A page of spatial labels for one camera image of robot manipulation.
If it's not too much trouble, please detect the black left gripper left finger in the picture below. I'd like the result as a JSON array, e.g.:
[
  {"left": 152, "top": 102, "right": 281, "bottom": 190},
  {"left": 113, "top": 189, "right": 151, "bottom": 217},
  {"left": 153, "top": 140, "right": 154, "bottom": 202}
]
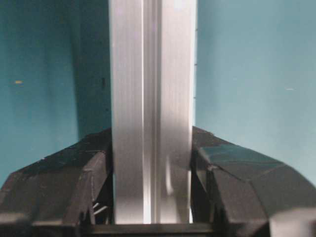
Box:
[{"left": 0, "top": 129, "right": 113, "bottom": 237}]

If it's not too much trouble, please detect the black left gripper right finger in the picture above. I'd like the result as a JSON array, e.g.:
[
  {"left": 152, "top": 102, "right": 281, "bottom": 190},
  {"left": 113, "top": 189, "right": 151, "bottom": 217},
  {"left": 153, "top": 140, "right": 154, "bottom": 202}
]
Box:
[{"left": 191, "top": 127, "right": 316, "bottom": 237}]

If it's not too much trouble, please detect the silver aluminium extrusion rail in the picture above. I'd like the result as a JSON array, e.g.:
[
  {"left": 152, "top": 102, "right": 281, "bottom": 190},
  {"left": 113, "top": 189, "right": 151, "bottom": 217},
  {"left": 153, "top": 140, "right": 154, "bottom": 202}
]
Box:
[{"left": 109, "top": 0, "right": 197, "bottom": 224}]

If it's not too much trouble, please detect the teal table cloth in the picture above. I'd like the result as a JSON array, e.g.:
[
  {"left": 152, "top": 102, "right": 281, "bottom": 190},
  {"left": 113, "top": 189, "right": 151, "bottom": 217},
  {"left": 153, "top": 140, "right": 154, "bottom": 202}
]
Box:
[{"left": 0, "top": 0, "right": 316, "bottom": 183}]

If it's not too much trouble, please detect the light teal tape strip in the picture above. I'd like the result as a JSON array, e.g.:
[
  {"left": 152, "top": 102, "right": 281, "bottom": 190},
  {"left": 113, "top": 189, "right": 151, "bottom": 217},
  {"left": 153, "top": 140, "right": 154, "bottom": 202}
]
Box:
[{"left": 193, "top": 0, "right": 198, "bottom": 126}]

